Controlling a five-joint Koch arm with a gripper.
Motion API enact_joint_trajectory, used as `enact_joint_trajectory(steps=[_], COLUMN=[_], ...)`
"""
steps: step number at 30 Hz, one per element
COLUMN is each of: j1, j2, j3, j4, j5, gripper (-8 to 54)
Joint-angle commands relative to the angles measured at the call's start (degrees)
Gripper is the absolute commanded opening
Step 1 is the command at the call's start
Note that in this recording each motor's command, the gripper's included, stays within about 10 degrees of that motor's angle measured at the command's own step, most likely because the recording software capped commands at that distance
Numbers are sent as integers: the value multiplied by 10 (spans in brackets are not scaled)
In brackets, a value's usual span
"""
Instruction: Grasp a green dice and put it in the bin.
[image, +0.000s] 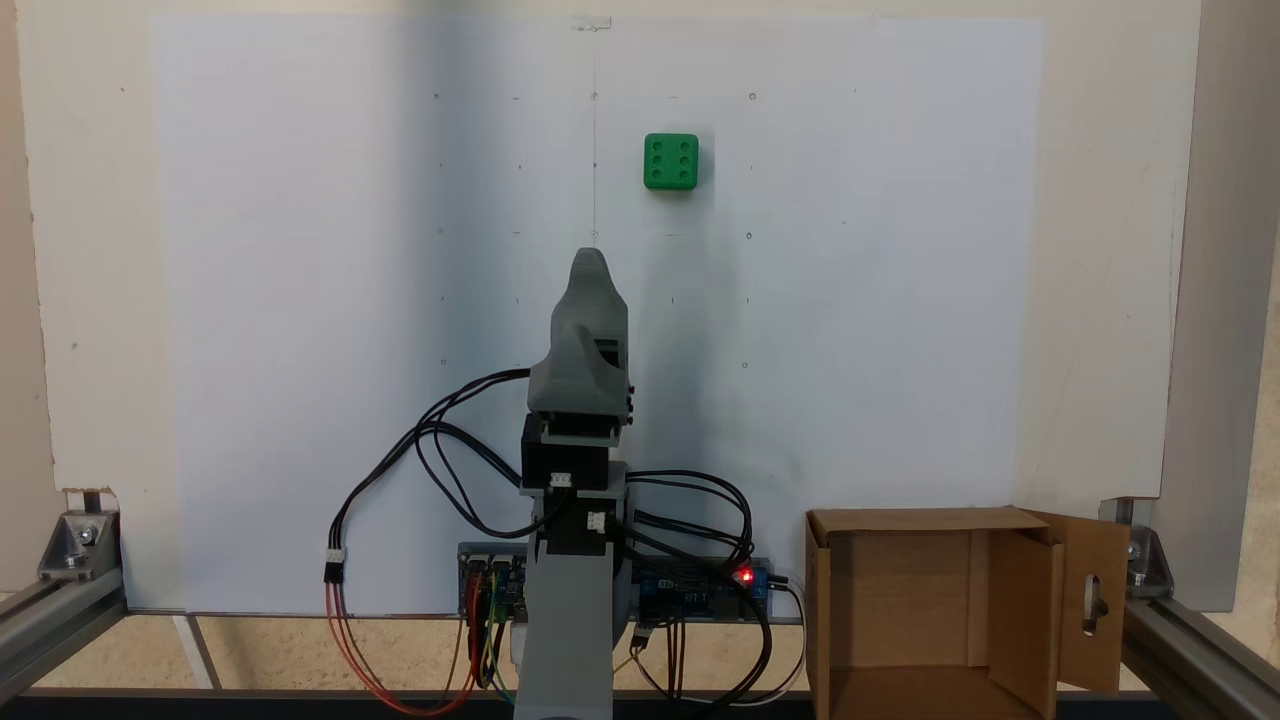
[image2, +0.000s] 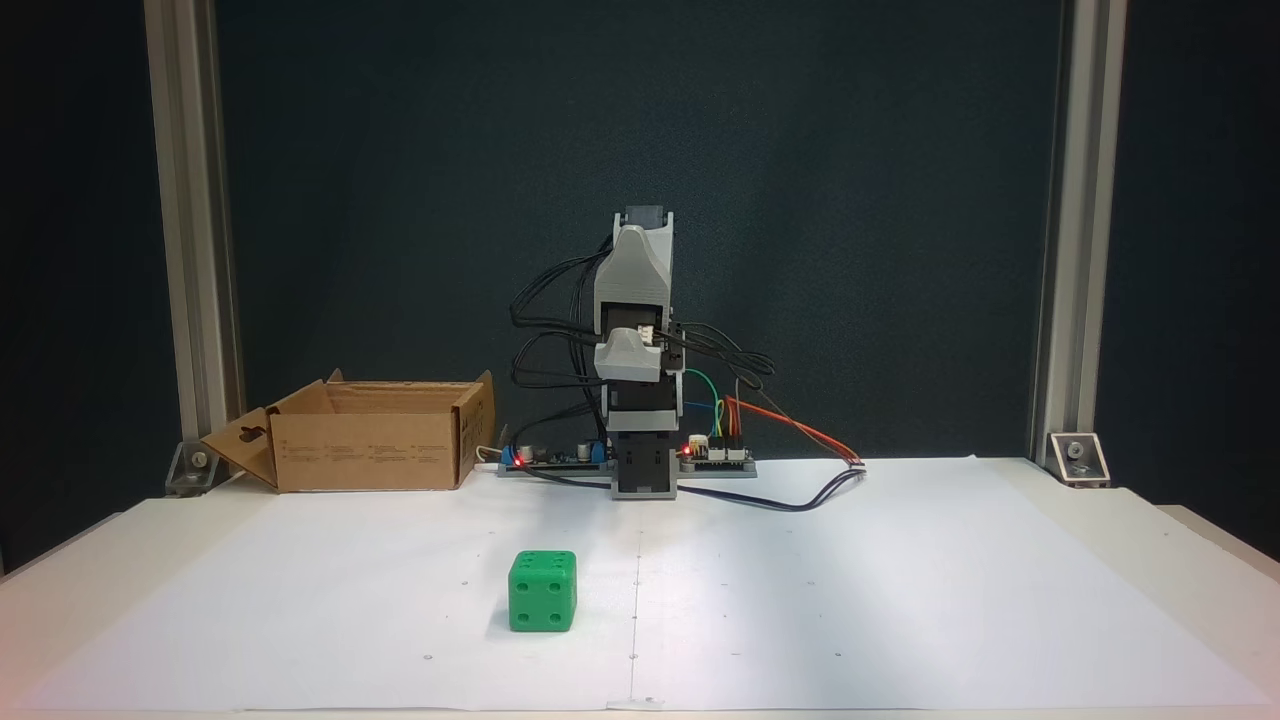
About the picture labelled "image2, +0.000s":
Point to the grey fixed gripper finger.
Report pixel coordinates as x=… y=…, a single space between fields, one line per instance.
x=628 y=358

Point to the green dice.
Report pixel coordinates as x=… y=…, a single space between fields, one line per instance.
x=543 y=600

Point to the grey black Koch robot arm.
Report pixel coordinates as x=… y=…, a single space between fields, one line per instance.
x=635 y=265

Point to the blue circuit board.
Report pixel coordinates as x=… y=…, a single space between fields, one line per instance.
x=555 y=458

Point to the brown cardboard box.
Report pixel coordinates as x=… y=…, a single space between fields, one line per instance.
x=370 y=450

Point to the metal corner bracket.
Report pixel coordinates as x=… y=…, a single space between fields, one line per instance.
x=192 y=468
x=1078 y=458

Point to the aluminium frame post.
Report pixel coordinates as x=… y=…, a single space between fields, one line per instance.
x=1080 y=250
x=195 y=250

